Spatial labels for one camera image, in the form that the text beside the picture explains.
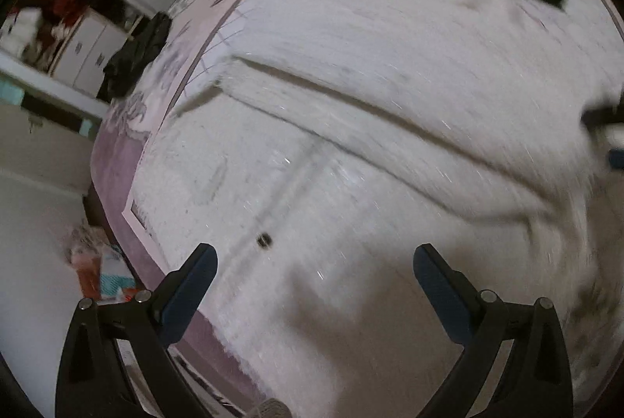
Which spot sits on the black crumpled garment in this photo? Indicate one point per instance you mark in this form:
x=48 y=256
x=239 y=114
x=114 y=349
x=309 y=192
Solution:
x=134 y=54

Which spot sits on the quilted white mat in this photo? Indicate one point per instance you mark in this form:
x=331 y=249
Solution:
x=214 y=37

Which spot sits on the white fluffy garment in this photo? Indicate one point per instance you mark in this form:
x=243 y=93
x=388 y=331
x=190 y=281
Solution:
x=19 y=32

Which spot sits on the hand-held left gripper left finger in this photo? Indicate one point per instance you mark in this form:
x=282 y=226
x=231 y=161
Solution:
x=187 y=296

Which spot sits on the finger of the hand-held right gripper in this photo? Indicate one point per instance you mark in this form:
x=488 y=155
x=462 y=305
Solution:
x=616 y=158
x=607 y=118

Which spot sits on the floor clutter pile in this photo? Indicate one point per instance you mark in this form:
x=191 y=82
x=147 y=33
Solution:
x=105 y=269

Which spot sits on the white low cabinet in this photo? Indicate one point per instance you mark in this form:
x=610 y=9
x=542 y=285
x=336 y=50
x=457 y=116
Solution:
x=44 y=145

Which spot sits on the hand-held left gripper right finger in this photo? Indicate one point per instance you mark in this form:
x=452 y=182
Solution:
x=441 y=296

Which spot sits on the white fuzzy jacket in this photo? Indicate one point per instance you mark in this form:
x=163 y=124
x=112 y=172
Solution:
x=365 y=106

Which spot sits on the white drawer unit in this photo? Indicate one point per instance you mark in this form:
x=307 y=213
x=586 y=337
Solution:
x=90 y=52

